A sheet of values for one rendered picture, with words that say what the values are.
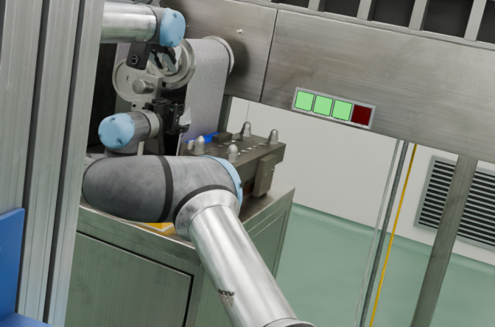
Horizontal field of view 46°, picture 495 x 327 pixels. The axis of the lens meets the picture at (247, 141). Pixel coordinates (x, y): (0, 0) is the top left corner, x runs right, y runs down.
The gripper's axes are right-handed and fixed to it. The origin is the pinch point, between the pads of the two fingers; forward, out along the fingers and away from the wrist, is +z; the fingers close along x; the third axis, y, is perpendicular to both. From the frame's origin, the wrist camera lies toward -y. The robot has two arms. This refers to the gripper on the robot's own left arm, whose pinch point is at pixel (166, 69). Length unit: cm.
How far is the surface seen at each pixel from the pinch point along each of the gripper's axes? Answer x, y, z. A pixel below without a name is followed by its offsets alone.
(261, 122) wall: 66, 124, 248
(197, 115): -4.9, -1.2, 18.5
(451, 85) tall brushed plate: -69, 31, 22
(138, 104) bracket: 5.4, -9.7, 5.0
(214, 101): -4.9, 7.7, 23.9
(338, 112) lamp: -40, 19, 31
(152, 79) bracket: 4.0, -2.2, 3.0
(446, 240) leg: -79, 4, 66
